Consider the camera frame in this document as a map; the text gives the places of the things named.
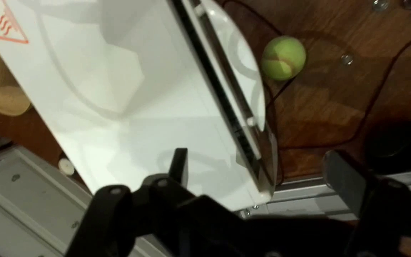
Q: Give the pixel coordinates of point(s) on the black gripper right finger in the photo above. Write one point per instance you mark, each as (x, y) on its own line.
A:
(353, 183)

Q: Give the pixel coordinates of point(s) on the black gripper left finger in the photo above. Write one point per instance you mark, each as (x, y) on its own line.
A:
(177, 166)

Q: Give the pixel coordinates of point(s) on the black measuring cup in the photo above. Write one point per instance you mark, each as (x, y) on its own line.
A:
(396, 147)

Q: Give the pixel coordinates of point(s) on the white toaster oven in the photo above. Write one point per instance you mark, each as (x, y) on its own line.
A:
(120, 95)

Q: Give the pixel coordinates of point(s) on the small metal nut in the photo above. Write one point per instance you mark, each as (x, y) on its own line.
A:
(347, 59)
(378, 3)

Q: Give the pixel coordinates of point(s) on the yellow-green tennis ball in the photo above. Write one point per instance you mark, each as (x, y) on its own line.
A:
(284, 58)

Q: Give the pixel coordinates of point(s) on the white drawer dresser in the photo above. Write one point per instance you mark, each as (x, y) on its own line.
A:
(14, 215)

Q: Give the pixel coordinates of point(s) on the aluminium profile frame stand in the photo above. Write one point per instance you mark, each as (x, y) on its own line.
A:
(300, 195)

